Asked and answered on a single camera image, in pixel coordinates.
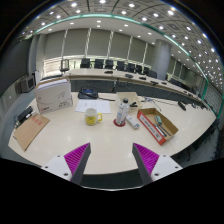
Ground grey whiteboard eraser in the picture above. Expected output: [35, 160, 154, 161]
[154, 114, 164, 126]

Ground black office chairs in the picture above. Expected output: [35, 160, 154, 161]
[79, 57, 159, 79]

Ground open brown cardboard box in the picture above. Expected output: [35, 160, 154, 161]
[136, 107, 180, 147]

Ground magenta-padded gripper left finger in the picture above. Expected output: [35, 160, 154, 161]
[41, 142, 92, 186]

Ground white printed cardboard box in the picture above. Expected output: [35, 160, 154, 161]
[34, 78, 74, 115]

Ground black desktop microphone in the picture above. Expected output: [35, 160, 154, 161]
[177, 100, 187, 112]

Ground long curved conference desk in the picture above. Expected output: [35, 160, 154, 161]
[63, 68, 214, 116]

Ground white printed paper sheet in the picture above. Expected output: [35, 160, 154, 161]
[74, 99, 112, 115]

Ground black tabletop device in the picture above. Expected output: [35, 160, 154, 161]
[13, 105, 35, 127]

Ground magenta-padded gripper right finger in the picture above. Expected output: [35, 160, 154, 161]
[131, 143, 184, 186]

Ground flat round red coaster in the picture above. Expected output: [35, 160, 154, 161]
[112, 118, 127, 128]

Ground small white rectangular pack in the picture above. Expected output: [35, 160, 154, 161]
[125, 114, 142, 130]

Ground white compartment organizer box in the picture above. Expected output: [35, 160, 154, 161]
[114, 91, 144, 109]

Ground yellow mug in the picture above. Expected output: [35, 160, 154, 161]
[83, 107, 104, 127]

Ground black desk phone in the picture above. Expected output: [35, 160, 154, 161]
[77, 86, 100, 100]

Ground clear black-capped drink bottle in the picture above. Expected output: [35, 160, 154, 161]
[115, 97, 131, 127]

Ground brown paper envelope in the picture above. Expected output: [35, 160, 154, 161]
[12, 113, 51, 152]

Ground ceiling lights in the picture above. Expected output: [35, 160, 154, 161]
[19, 0, 224, 91]

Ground grey old monitor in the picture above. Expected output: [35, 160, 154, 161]
[19, 75, 36, 94]

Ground dark marker pen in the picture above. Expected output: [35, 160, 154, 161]
[156, 124, 172, 138]

